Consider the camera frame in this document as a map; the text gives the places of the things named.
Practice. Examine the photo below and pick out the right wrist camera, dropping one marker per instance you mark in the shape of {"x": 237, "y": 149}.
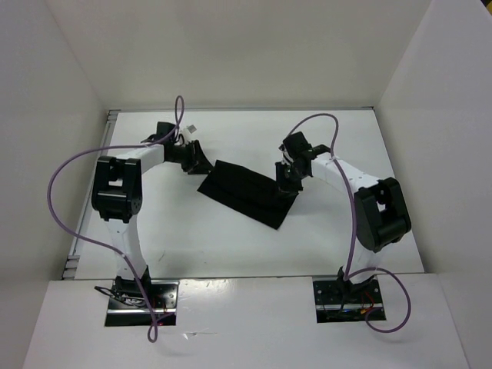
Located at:
{"x": 294, "y": 145}

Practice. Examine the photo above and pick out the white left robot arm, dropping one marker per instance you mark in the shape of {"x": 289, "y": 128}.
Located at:
{"x": 117, "y": 195}

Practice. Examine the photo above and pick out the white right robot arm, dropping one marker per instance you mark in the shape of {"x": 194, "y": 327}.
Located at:
{"x": 379, "y": 215}

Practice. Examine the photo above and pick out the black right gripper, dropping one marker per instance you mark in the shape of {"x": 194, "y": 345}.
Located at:
{"x": 285, "y": 188}

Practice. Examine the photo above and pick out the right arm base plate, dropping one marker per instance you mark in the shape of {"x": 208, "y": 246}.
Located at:
{"x": 331, "y": 306}

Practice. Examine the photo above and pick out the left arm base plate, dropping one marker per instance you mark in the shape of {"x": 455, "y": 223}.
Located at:
{"x": 126, "y": 311}

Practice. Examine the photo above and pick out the black skirt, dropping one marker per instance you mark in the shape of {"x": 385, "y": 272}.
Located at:
{"x": 247, "y": 192}

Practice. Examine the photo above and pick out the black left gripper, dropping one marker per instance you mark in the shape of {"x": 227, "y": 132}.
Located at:
{"x": 197, "y": 160}

